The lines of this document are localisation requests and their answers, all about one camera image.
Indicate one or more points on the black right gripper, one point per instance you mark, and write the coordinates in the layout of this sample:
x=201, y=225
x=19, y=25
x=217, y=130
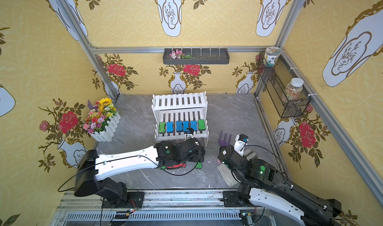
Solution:
x=231, y=159

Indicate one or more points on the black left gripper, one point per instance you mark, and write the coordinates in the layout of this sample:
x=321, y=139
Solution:
x=199, y=149

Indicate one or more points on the red eraser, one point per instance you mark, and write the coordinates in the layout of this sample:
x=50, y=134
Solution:
x=181, y=165

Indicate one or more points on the blue eraser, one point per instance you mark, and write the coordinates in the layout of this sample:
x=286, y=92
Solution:
x=185, y=126
x=169, y=127
x=179, y=126
x=193, y=125

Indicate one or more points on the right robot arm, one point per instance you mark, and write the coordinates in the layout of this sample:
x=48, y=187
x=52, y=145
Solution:
x=261, y=184

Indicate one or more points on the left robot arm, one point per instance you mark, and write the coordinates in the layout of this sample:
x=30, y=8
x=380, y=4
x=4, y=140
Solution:
x=95, y=170

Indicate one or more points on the white wooden two-tier shelf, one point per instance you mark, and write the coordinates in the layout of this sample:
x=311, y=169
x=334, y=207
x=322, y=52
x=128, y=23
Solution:
x=180, y=107

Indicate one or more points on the white gardening glove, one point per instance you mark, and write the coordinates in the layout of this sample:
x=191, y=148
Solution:
x=226, y=173

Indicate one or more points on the flower bouquet in white planter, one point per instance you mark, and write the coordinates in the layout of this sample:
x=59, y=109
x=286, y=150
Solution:
x=102, y=120

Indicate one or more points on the clear jar white lid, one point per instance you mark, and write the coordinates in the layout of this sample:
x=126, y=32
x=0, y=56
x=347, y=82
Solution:
x=294, y=88

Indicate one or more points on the jar with patterned label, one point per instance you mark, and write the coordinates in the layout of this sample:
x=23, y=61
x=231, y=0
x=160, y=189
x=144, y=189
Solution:
x=271, y=56

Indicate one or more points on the purple garden fork pink handle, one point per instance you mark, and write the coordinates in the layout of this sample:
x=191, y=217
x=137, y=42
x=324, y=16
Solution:
x=224, y=140

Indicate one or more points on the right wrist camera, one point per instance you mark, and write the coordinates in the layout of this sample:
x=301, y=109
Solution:
x=240, y=142

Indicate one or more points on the black wire wall basket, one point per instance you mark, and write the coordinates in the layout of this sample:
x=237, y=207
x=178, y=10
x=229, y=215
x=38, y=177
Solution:
x=275, y=80

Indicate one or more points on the grey wall tray with flowers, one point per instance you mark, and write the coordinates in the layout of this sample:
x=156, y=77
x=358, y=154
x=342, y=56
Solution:
x=196, y=55

